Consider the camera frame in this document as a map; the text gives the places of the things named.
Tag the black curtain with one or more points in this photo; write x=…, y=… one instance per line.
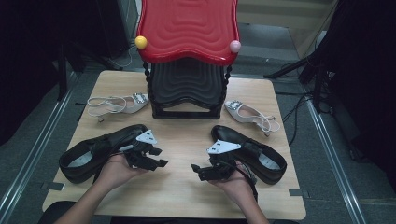
x=367, y=77
x=31, y=46

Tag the black metal stand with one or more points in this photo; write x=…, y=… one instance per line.
x=62, y=74

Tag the person's left hand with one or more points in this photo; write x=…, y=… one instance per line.
x=115, y=171

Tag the red and black shoe rack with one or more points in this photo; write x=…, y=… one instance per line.
x=186, y=31

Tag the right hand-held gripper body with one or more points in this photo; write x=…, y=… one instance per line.
x=222, y=165

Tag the white slingback heeled shoe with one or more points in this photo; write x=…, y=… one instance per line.
x=243, y=113
x=130, y=105

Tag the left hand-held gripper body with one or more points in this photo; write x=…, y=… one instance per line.
x=138, y=155

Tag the black tape strip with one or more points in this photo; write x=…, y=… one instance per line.
x=53, y=186
x=297, y=193

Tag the person's right hand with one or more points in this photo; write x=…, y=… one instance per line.
x=238, y=189

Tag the black tripod stand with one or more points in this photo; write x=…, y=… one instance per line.
x=317, y=81

